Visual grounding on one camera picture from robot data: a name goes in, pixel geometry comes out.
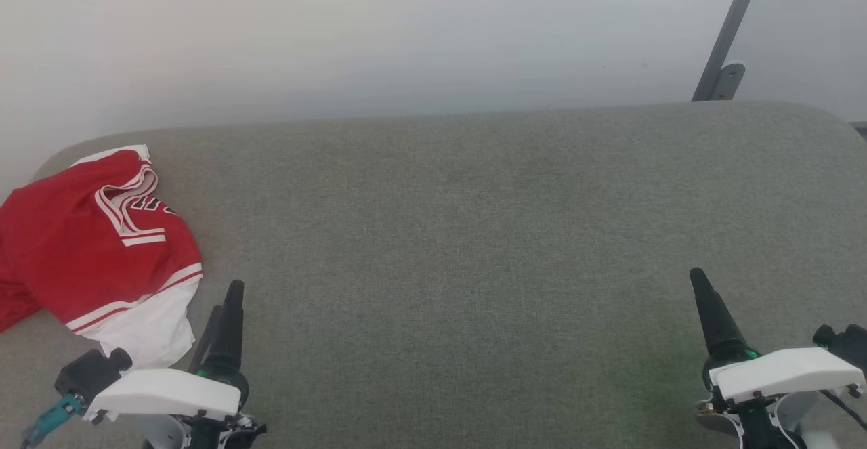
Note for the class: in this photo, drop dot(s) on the grey metal pole with bracket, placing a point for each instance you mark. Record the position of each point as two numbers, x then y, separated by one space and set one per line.
728 32

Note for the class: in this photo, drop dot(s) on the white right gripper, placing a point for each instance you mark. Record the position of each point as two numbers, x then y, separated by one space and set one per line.
786 371

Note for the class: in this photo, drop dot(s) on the red and white jersey shirt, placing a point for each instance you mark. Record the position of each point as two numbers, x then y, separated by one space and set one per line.
61 252

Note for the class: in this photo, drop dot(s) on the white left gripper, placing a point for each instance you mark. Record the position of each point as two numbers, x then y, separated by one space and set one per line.
162 395

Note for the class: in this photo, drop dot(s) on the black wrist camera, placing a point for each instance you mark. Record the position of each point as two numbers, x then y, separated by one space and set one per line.
847 344
88 374

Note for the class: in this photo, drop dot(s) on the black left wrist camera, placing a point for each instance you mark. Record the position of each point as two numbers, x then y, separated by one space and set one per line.
88 374

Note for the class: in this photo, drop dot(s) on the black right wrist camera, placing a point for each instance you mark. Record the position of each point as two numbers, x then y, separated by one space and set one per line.
847 344

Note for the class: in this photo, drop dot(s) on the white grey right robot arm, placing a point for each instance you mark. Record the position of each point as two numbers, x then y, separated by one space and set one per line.
758 429

